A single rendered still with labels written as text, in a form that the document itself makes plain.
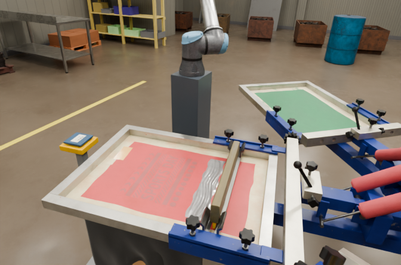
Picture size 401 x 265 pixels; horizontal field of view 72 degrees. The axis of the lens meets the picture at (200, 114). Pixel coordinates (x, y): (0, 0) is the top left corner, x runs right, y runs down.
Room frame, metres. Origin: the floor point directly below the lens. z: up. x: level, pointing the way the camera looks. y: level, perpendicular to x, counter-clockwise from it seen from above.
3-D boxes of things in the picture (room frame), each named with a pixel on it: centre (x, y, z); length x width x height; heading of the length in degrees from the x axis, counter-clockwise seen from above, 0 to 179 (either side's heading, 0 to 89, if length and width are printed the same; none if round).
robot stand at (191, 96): (1.55, 0.06, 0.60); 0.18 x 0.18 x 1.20; 63
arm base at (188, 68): (1.55, 0.06, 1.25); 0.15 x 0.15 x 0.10
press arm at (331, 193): (0.74, -0.45, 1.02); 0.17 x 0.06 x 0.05; 74
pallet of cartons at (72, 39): (7.19, 3.30, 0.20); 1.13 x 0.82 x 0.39; 153
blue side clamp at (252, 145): (1.10, -0.21, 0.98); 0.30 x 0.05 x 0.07; 74
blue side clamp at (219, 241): (0.56, -0.06, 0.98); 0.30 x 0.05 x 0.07; 74
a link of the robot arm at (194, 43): (1.55, 0.05, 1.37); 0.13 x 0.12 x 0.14; 109
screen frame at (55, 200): (0.89, 0.09, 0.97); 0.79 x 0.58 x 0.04; 74
